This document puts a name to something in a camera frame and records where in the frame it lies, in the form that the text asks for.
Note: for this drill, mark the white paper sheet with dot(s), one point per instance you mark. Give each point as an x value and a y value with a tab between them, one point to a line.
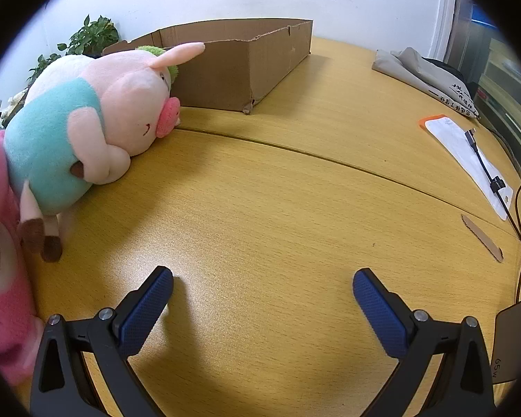
456	143

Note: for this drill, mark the brown cardboard strip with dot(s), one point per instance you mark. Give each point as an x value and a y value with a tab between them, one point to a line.
482	236

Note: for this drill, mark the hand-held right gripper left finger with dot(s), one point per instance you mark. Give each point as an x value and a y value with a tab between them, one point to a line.
145	312

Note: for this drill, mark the beige cloth bag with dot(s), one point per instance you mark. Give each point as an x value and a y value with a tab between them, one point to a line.
417	69

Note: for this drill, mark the green potted plant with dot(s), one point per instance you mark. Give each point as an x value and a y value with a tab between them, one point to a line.
93	34

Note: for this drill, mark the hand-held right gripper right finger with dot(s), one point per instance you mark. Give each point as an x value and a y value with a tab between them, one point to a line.
380	312

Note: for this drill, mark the black cloth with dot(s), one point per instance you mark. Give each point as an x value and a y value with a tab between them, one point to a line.
449	71

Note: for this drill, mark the dark grey power adapter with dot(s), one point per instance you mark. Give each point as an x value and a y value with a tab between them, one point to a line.
514	339

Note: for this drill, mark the pink pig plush teal shirt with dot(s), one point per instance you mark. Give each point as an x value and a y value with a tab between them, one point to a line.
126	108

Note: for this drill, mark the pink plush toy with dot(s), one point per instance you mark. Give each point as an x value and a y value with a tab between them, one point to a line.
0	304

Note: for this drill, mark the brown cardboard box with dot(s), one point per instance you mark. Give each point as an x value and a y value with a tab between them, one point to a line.
225	74

